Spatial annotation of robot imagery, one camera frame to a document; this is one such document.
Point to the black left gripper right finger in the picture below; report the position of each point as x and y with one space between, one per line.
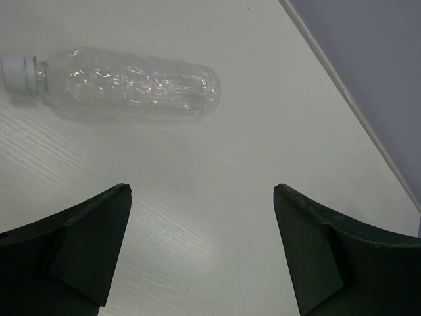
341 266

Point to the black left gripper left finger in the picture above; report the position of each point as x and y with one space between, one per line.
64 264

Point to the clear bottle white cap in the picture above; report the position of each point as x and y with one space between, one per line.
90 83

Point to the aluminium right rail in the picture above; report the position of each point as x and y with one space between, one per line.
371 51

